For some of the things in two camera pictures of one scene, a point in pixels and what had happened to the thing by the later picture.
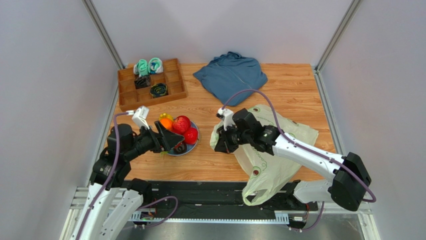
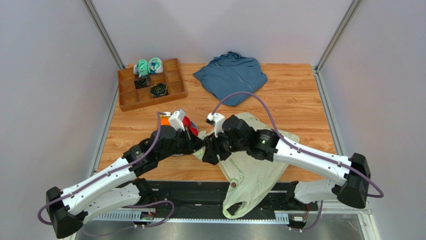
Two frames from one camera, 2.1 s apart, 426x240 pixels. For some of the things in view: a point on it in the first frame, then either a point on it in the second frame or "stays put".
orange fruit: (167, 122) stays put
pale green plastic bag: (269, 176) -> (245, 178)
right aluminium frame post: (343, 23) stays put
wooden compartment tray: (131, 98) stays put
